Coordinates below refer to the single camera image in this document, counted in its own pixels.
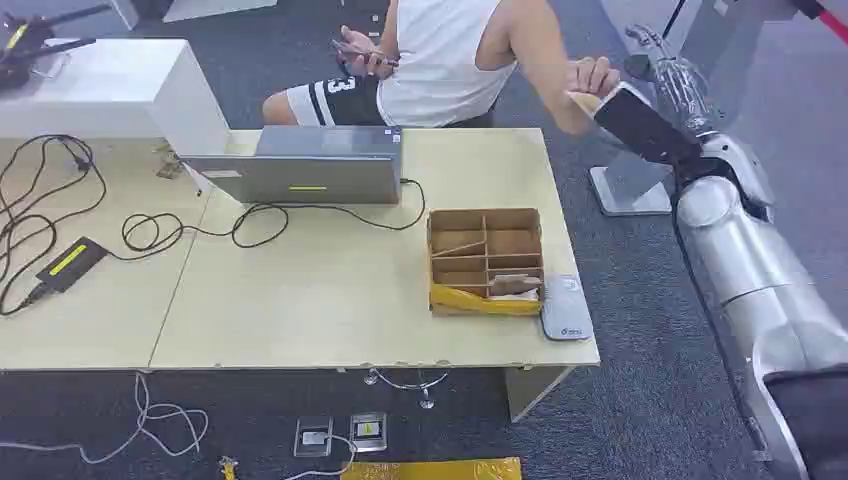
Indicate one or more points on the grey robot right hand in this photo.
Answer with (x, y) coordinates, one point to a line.
(682, 86)

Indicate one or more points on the person's right hand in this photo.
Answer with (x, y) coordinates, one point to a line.
(358, 56)

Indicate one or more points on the person's left hand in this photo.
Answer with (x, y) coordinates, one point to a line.
(593, 76)

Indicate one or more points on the dark slim handheld device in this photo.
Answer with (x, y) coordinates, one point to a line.
(371, 56)

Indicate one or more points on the black card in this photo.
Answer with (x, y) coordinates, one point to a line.
(642, 126)

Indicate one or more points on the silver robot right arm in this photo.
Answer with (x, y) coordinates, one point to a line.
(742, 245)

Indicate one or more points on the person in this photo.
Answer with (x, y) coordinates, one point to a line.
(437, 66)

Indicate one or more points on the grey metal stand base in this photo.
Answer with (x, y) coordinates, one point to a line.
(629, 192)

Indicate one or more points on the grey laptop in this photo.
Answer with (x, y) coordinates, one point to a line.
(318, 175)

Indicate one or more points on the white panel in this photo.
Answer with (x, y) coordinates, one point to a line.
(218, 8)

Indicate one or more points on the red and black bar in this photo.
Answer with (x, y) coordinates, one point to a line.
(831, 20)

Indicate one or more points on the wooden compartment box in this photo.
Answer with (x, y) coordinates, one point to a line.
(487, 252)

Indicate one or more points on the grey flat pad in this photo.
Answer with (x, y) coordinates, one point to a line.
(566, 308)

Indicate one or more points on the pale desk with laptop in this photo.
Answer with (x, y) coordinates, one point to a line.
(331, 298)

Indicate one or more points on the white cabinet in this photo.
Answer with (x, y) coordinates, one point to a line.
(112, 86)

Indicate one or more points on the yellow plastic bag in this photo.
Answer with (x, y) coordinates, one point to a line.
(464, 301)

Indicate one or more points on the black tripod stand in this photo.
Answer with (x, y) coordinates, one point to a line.
(26, 40)

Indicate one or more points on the black power adapter yellow label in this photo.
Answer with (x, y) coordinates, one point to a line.
(71, 264)

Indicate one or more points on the pale desk with adapter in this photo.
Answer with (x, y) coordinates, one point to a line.
(112, 318)

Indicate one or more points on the floor socket yellow label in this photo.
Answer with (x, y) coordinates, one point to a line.
(368, 430)

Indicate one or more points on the floor socket white plug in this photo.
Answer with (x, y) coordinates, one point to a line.
(313, 437)

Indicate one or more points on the yellow sheet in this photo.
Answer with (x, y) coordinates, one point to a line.
(430, 470)

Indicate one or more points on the small yellow tool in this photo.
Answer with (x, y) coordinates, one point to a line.
(228, 468)

